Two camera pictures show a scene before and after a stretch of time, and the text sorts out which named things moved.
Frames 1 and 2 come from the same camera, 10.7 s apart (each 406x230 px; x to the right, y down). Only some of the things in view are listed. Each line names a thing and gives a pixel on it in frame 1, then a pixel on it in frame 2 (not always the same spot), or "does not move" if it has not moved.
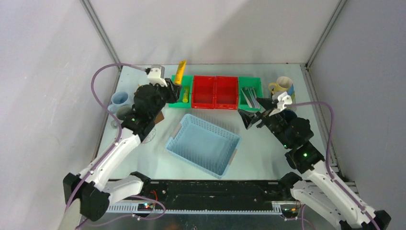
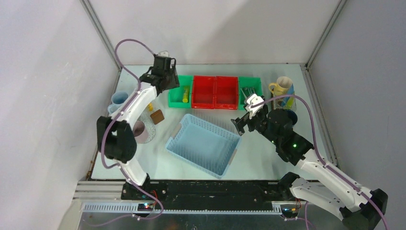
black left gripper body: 162,97 to 172,80
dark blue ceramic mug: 288,114 does not move
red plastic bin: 215,92 does not move
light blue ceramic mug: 118,98 does not move
